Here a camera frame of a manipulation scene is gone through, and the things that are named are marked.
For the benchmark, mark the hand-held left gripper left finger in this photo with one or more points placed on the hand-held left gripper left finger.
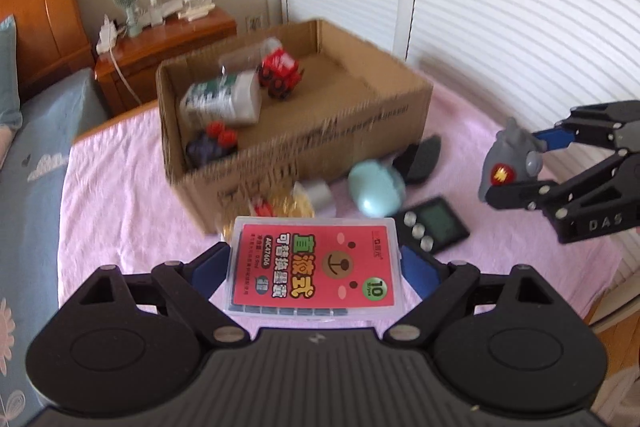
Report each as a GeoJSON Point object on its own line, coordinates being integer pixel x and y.
{"type": "Point", "coordinates": [207, 269]}

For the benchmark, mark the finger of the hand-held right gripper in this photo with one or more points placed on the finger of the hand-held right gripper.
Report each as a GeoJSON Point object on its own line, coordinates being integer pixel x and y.
{"type": "Point", "coordinates": [520, 197]}
{"type": "Point", "coordinates": [555, 138]}

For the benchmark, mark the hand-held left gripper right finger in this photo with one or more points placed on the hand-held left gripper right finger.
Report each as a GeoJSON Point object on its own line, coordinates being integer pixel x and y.
{"type": "Point", "coordinates": [420, 272]}

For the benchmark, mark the grey toy figure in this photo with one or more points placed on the grey toy figure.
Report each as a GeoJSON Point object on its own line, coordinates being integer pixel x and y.
{"type": "Point", "coordinates": [510, 152]}

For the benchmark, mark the clear case with red label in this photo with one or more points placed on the clear case with red label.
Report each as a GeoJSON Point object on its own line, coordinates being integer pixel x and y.
{"type": "Point", "coordinates": [315, 267]}

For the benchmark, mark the black toy train red wheels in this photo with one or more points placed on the black toy train red wheels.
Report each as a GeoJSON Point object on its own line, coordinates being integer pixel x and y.
{"type": "Point", "coordinates": [210, 144]}

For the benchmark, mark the brown cardboard box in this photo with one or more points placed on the brown cardboard box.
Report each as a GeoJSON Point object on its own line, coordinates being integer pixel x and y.
{"type": "Point", "coordinates": [310, 157]}

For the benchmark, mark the white medical bottle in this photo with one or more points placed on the white medical bottle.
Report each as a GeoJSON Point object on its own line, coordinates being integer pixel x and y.
{"type": "Point", "coordinates": [225, 99]}

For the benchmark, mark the red toy car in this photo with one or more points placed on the red toy car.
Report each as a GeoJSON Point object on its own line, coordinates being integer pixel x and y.
{"type": "Point", "coordinates": [280, 69]}

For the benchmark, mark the clear plastic jar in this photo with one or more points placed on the clear plastic jar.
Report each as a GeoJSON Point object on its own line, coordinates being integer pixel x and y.
{"type": "Point", "coordinates": [245, 54]}

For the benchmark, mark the black digital timer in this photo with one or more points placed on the black digital timer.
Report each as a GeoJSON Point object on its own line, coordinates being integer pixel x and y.
{"type": "Point", "coordinates": [435, 222]}

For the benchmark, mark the teal egg-shaped container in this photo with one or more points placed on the teal egg-shaped container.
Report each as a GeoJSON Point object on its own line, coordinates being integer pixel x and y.
{"type": "Point", "coordinates": [376, 187]}

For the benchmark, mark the pink table cloth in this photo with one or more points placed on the pink table cloth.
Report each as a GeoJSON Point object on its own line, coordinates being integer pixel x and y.
{"type": "Point", "coordinates": [125, 207]}

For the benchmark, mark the black curved case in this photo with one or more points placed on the black curved case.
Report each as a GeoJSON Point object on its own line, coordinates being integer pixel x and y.
{"type": "Point", "coordinates": [420, 159]}

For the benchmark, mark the clear bottle of yellow capsules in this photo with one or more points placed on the clear bottle of yellow capsules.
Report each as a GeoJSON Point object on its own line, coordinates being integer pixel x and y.
{"type": "Point", "coordinates": [300, 202]}

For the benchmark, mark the wide white louvre door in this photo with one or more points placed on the wide white louvre door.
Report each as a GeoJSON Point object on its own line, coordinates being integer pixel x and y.
{"type": "Point", "coordinates": [525, 7]}

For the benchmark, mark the grey-blue patterned bed sheet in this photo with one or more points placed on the grey-blue patterned bed sheet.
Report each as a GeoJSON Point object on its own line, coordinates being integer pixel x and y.
{"type": "Point", "coordinates": [45, 187]}

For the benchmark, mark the wooden nightstand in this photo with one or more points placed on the wooden nightstand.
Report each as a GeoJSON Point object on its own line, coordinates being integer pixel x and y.
{"type": "Point", "coordinates": [165, 52]}

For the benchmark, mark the white tray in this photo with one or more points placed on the white tray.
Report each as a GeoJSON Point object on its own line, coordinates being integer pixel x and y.
{"type": "Point", "coordinates": [197, 11]}

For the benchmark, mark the small white spray bottle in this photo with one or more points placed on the small white spray bottle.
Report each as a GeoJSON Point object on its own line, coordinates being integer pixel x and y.
{"type": "Point", "coordinates": [154, 2]}

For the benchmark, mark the large blue pillow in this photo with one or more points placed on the large blue pillow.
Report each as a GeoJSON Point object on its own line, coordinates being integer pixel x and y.
{"type": "Point", "coordinates": [7, 72]}

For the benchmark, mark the wooden bed headboard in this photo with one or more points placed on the wooden bed headboard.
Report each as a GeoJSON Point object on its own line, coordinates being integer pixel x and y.
{"type": "Point", "coordinates": [40, 7]}

